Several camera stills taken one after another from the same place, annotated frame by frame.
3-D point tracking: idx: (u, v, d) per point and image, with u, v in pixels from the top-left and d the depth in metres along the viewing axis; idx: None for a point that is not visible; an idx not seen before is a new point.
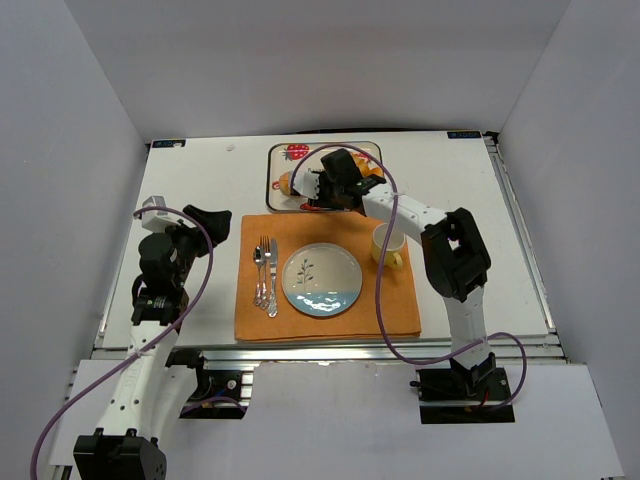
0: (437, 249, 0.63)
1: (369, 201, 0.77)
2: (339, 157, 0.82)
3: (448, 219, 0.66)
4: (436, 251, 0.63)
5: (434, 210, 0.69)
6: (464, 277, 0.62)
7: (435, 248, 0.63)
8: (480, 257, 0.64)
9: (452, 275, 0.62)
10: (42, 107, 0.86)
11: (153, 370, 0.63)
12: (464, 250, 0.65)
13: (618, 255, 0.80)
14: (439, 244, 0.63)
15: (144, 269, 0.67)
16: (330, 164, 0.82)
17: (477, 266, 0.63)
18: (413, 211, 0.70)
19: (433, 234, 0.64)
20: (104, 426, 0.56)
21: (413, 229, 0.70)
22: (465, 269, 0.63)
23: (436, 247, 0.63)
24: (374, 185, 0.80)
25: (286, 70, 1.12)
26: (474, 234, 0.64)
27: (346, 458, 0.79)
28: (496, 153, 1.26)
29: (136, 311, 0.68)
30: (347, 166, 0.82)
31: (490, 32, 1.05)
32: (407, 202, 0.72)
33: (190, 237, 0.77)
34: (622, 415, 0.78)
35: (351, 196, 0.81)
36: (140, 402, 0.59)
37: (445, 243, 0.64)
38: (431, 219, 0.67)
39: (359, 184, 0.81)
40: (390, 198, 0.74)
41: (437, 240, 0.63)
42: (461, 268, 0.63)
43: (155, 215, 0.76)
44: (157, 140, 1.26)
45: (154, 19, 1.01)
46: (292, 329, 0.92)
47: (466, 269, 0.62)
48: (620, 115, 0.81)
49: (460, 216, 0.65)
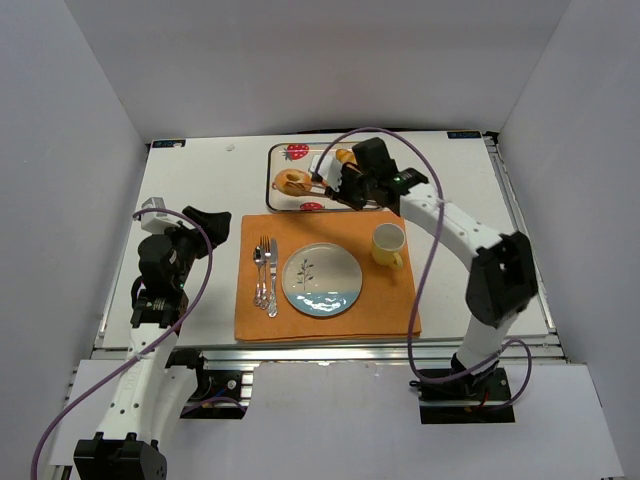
0: (489, 277, 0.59)
1: (408, 203, 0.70)
2: (374, 147, 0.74)
3: (501, 241, 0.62)
4: (487, 278, 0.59)
5: (485, 229, 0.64)
6: (508, 305, 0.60)
7: (487, 276, 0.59)
8: (527, 286, 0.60)
9: (496, 303, 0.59)
10: (42, 107, 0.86)
11: (153, 374, 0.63)
12: (512, 275, 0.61)
13: (618, 255, 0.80)
14: (491, 271, 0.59)
15: (144, 271, 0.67)
16: (363, 154, 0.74)
17: (522, 295, 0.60)
18: (460, 227, 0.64)
19: (486, 259, 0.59)
20: (104, 430, 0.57)
21: (458, 245, 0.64)
22: (511, 297, 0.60)
23: (489, 275, 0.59)
24: (413, 182, 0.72)
25: (285, 69, 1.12)
26: (527, 262, 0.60)
27: (346, 458, 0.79)
28: (496, 153, 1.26)
29: (136, 313, 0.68)
30: (382, 157, 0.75)
31: (490, 31, 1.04)
32: (453, 214, 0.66)
33: (189, 239, 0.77)
34: (623, 415, 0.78)
35: (385, 190, 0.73)
36: (140, 406, 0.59)
37: (497, 270, 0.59)
38: (482, 239, 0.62)
39: (396, 180, 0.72)
40: (435, 205, 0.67)
41: (490, 268, 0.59)
42: (507, 297, 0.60)
43: (154, 216, 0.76)
44: (157, 140, 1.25)
45: (153, 20, 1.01)
46: (292, 329, 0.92)
47: (511, 297, 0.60)
48: (621, 115, 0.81)
49: (516, 242, 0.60)
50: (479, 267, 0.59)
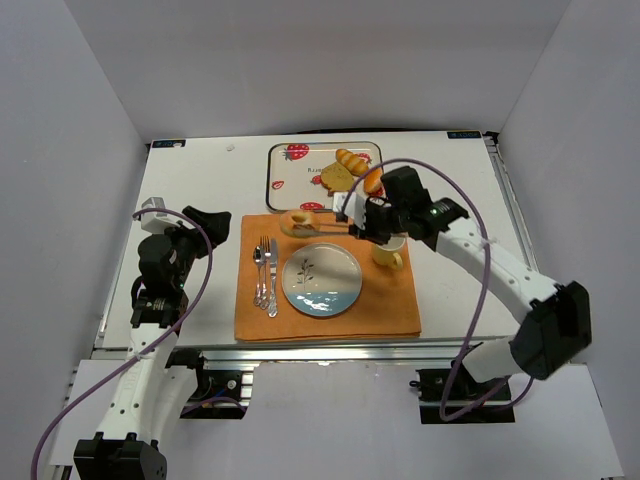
0: (543, 334, 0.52)
1: (448, 241, 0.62)
2: (406, 177, 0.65)
3: (556, 292, 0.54)
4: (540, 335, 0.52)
5: (538, 276, 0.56)
6: (557, 360, 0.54)
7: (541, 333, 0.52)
8: (581, 340, 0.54)
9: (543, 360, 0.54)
10: (42, 107, 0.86)
11: (153, 374, 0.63)
12: None
13: (618, 256, 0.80)
14: (545, 328, 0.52)
15: (144, 271, 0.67)
16: (393, 185, 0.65)
17: (574, 349, 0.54)
18: (510, 274, 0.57)
19: (541, 314, 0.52)
20: (104, 430, 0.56)
21: (506, 293, 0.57)
22: (561, 353, 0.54)
23: (542, 332, 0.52)
24: (451, 214, 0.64)
25: (285, 70, 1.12)
26: (585, 315, 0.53)
27: (346, 458, 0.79)
28: (496, 153, 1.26)
29: (136, 313, 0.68)
30: (415, 187, 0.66)
31: (490, 31, 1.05)
32: (500, 257, 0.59)
33: (189, 239, 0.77)
34: (623, 415, 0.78)
35: (421, 224, 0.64)
36: (140, 406, 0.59)
37: (551, 330, 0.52)
38: (536, 291, 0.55)
39: (433, 212, 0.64)
40: (479, 245, 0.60)
41: (545, 329, 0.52)
42: (557, 354, 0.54)
43: (154, 216, 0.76)
44: (157, 140, 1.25)
45: (153, 20, 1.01)
46: (292, 329, 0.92)
47: (562, 354, 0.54)
48: (621, 116, 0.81)
49: (576, 297, 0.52)
50: (532, 323, 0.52)
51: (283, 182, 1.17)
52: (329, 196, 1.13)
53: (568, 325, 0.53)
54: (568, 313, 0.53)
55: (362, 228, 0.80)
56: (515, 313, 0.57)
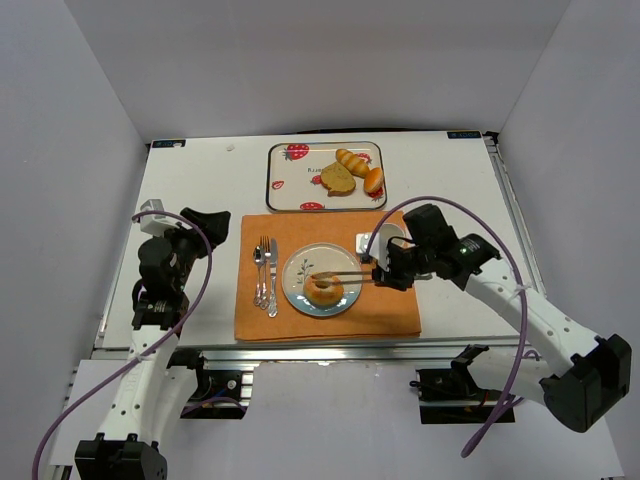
0: (587, 394, 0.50)
1: (479, 283, 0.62)
2: (429, 215, 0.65)
3: (598, 347, 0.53)
4: (584, 395, 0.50)
5: (578, 329, 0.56)
6: (596, 414, 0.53)
7: (585, 393, 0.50)
8: (619, 393, 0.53)
9: (586, 416, 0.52)
10: (42, 107, 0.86)
11: (154, 375, 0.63)
12: None
13: (618, 255, 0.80)
14: (592, 386, 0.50)
15: (143, 274, 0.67)
16: (417, 223, 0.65)
17: (612, 401, 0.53)
18: (547, 325, 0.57)
19: (584, 373, 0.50)
20: (105, 431, 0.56)
21: (543, 345, 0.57)
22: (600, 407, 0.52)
23: (587, 391, 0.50)
24: (479, 252, 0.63)
25: (286, 69, 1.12)
26: (625, 369, 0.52)
27: (346, 457, 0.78)
28: (496, 153, 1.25)
29: (137, 315, 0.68)
30: (439, 225, 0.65)
31: (490, 32, 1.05)
32: (537, 306, 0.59)
33: (189, 240, 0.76)
34: (624, 414, 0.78)
35: (449, 262, 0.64)
36: (141, 407, 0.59)
37: (596, 387, 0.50)
38: (576, 346, 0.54)
39: (461, 250, 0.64)
40: (514, 291, 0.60)
41: (591, 387, 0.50)
42: (598, 408, 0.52)
43: (152, 219, 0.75)
44: (157, 140, 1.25)
45: (153, 19, 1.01)
46: (292, 329, 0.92)
47: (600, 407, 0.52)
48: (619, 115, 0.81)
49: (617, 352, 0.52)
50: (576, 382, 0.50)
51: (283, 182, 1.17)
52: (329, 197, 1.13)
53: (608, 380, 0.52)
54: (608, 368, 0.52)
55: (387, 271, 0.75)
56: (552, 366, 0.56)
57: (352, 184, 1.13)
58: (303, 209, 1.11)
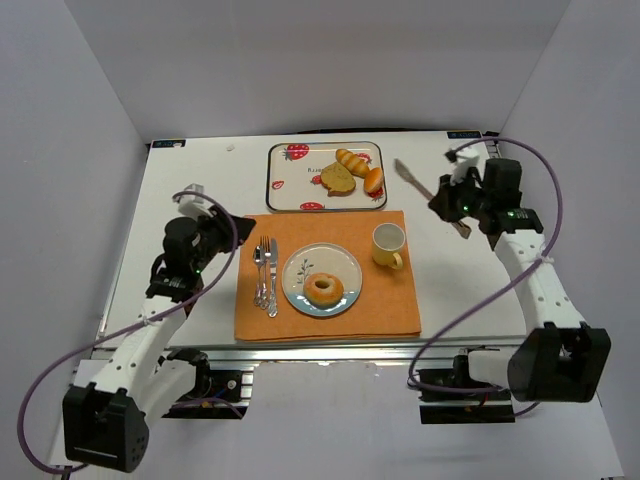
0: (541, 355, 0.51)
1: (506, 241, 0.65)
2: (510, 169, 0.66)
3: (578, 330, 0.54)
4: (538, 355, 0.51)
5: (569, 309, 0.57)
6: (547, 391, 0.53)
7: (540, 353, 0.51)
8: (580, 384, 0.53)
9: (534, 382, 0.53)
10: (42, 106, 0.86)
11: (154, 342, 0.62)
12: (569, 368, 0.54)
13: (618, 254, 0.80)
14: (549, 350, 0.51)
15: (166, 248, 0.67)
16: (493, 172, 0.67)
17: (569, 389, 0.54)
18: (542, 291, 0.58)
19: (549, 336, 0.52)
20: (97, 380, 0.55)
21: (531, 308, 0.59)
22: (555, 387, 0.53)
23: (543, 352, 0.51)
24: (525, 222, 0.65)
25: (286, 70, 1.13)
26: (595, 365, 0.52)
27: (346, 458, 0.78)
28: (496, 153, 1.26)
29: (151, 286, 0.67)
30: (509, 186, 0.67)
31: (489, 32, 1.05)
32: (545, 276, 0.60)
33: (219, 230, 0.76)
34: (624, 414, 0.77)
35: (492, 219, 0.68)
36: (137, 366, 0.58)
37: (554, 356, 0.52)
38: (557, 317, 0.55)
39: (510, 213, 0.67)
40: (532, 257, 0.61)
41: (549, 350, 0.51)
42: (550, 384, 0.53)
43: (191, 200, 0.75)
44: (157, 140, 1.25)
45: (154, 20, 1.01)
46: (292, 329, 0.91)
47: (554, 384, 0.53)
48: (619, 116, 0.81)
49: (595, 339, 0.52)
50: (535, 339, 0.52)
51: (283, 182, 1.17)
52: (329, 197, 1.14)
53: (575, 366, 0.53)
54: None
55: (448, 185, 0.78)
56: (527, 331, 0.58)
57: (352, 184, 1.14)
58: (303, 208, 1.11)
